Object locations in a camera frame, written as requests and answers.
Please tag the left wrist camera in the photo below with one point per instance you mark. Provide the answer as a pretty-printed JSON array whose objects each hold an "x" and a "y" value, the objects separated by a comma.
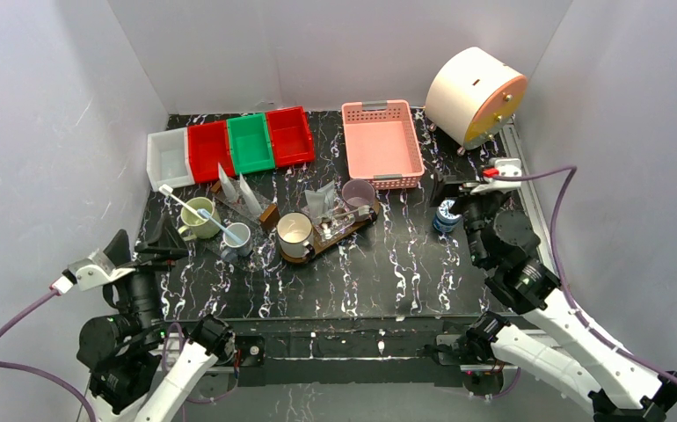
[{"x": 97, "y": 270}]

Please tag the red plastic bin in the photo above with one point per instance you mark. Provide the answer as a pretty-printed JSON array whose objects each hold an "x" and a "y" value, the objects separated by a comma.
[
  {"x": 292, "y": 141},
  {"x": 208, "y": 150}
]

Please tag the white cylindrical appliance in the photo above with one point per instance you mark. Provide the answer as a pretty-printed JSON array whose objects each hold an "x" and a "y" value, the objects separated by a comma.
[{"x": 473, "y": 96}]

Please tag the clear holder with round holes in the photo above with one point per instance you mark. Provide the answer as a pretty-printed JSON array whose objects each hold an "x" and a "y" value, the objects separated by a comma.
[{"x": 240, "y": 205}]

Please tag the pink perforated basket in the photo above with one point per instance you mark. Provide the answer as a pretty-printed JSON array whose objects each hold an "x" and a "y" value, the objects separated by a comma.
[{"x": 382, "y": 146}]

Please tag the grey mug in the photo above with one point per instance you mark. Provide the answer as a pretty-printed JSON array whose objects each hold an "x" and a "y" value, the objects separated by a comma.
[{"x": 231, "y": 251}]

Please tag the clear textured square holder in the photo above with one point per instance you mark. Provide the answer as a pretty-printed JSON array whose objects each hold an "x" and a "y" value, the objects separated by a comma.
[{"x": 325, "y": 232}]

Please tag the white toothbrush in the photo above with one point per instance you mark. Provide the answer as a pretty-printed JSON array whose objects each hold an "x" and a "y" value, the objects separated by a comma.
[
  {"x": 204, "y": 214},
  {"x": 167, "y": 191}
]

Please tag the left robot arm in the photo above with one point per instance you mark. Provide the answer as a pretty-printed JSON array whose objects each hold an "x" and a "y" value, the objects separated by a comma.
[{"x": 119, "y": 349}]

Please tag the white plastic bin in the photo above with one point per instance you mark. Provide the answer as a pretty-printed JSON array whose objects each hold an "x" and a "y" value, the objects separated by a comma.
[{"x": 168, "y": 159}]

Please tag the beige toothbrush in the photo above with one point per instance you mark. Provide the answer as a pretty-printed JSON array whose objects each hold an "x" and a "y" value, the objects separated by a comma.
[{"x": 359, "y": 214}]

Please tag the purple mug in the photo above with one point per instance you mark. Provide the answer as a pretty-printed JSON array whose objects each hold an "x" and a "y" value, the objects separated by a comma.
[{"x": 357, "y": 193}]

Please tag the green mug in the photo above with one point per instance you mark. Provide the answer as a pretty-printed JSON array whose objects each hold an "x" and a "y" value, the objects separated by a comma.
[{"x": 194, "y": 226}]

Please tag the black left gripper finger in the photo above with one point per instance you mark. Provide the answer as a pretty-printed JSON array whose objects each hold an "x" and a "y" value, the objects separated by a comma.
[
  {"x": 117, "y": 253},
  {"x": 164, "y": 243}
]

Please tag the orange cap toothpaste tube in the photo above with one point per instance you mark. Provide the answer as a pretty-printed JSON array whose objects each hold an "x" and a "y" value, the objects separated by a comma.
[{"x": 316, "y": 201}]

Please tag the white ribbed mug black rim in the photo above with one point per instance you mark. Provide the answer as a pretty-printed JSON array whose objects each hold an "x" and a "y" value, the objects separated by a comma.
[{"x": 296, "y": 236}]

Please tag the blue cap toothpaste tube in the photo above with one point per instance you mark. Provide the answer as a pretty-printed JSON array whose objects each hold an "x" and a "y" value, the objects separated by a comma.
[{"x": 249, "y": 197}]

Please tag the right red plastic bin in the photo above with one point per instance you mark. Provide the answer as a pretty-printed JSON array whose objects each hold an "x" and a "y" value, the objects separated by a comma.
[{"x": 292, "y": 141}]

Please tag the brown wooden holder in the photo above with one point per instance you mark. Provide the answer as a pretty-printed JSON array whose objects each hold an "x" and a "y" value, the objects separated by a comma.
[{"x": 269, "y": 218}]

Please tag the black cap toothpaste tube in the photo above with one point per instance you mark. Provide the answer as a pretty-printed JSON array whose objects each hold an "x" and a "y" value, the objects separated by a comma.
[{"x": 329, "y": 195}]

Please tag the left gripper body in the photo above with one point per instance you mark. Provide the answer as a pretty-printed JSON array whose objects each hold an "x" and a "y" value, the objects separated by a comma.
[{"x": 127, "y": 256}]

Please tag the brown oval wooden tray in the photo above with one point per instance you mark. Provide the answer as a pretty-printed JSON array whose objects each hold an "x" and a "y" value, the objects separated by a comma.
[{"x": 321, "y": 248}]

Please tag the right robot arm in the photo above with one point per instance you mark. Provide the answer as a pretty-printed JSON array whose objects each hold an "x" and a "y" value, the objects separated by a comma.
[{"x": 589, "y": 369}]

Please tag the left red plastic bin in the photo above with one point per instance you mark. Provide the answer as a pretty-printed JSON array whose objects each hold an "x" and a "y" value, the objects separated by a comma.
[{"x": 208, "y": 150}]

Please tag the pink cap toothpaste tube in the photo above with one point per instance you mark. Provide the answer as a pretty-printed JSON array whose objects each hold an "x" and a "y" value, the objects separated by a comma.
[{"x": 227, "y": 187}]

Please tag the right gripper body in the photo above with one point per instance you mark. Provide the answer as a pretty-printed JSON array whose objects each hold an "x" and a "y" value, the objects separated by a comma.
[{"x": 456, "y": 193}]

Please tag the green plastic bin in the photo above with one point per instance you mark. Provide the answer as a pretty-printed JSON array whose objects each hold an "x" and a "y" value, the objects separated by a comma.
[{"x": 250, "y": 144}]

